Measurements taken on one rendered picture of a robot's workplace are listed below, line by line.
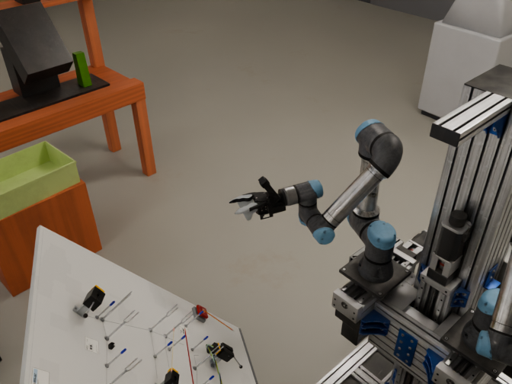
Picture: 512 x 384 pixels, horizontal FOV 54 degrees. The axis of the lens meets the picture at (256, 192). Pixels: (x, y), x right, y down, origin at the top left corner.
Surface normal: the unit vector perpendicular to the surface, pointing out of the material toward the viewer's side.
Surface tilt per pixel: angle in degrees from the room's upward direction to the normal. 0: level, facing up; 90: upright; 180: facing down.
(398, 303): 0
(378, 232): 8
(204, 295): 0
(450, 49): 90
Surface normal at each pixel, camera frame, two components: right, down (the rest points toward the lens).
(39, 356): 0.72, -0.66
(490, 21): -0.78, 0.37
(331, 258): -0.01, -0.81
